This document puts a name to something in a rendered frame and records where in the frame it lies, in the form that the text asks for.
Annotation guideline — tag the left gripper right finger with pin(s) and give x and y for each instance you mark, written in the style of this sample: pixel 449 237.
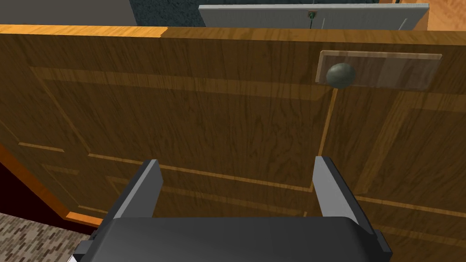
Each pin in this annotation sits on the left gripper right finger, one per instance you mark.
pixel 333 193

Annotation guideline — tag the pale grey door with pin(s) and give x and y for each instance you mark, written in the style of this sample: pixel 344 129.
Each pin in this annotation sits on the pale grey door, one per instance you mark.
pixel 309 16

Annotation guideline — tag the brown wooden door leaf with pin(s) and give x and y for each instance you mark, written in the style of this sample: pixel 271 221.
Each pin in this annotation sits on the brown wooden door leaf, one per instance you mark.
pixel 218 120

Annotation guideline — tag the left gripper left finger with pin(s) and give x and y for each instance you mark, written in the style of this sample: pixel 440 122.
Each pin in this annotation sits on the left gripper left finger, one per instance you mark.
pixel 140 193

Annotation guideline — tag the dark grey round door knob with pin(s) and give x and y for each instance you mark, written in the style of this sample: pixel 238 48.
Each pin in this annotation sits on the dark grey round door knob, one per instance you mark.
pixel 340 75

